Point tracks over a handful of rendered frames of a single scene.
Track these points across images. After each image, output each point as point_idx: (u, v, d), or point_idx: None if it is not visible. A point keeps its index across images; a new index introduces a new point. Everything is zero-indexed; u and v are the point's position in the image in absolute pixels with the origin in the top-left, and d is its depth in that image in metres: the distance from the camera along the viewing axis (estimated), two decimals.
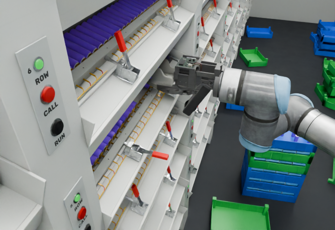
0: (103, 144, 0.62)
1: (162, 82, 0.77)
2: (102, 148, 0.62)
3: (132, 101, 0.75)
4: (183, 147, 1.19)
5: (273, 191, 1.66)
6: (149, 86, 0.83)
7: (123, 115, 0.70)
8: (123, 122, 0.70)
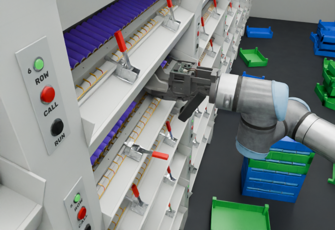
0: (103, 144, 0.62)
1: (156, 87, 0.75)
2: (102, 148, 0.62)
3: (132, 101, 0.75)
4: (183, 147, 1.19)
5: (273, 191, 1.66)
6: None
7: (123, 115, 0.70)
8: (123, 122, 0.70)
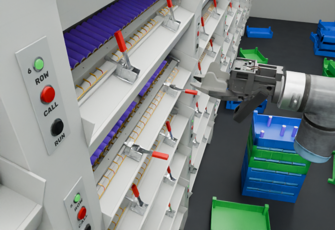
0: (103, 144, 0.62)
1: (214, 88, 0.71)
2: (102, 148, 0.62)
3: (132, 101, 0.75)
4: (183, 147, 1.19)
5: (273, 191, 1.66)
6: (149, 86, 0.83)
7: (123, 115, 0.70)
8: (123, 122, 0.70)
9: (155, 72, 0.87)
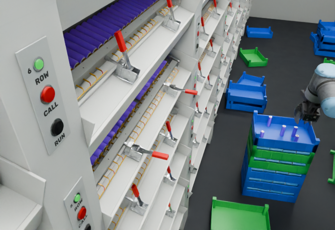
0: (103, 144, 0.62)
1: None
2: (102, 148, 0.62)
3: (132, 101, 0.75)
4: (183, 147, 1.19)
5: (273, 191, 1.66)
6: (149, 86, 0.83)
7: (123, 115, 0.70)
8: (123, 122, 0.70)
9: (155, 72, 0.87)
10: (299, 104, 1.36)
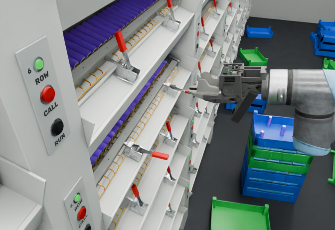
0: (103, 144, 0.62)
1: (208, 92, 0.79)
2: (102, 148, 0.62)
3: (132, 101, 0.75)
4: (183, 147, 1.19)
5: (273, 191, 1.66)
6: (149, 86, 0.83)
7: (123, 115, 0.70)
8: (123, 122, 0.70)
9: (155, 72, 0.87)
10: None
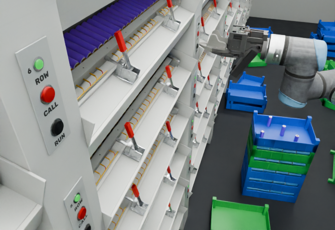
0: None
1: (216, 47, 0.93)
2: None
3: None
4: (183, 147, 1.19)
5: (273, 191, 1.66)
6: None
7: None
8: None
9: None
10: None
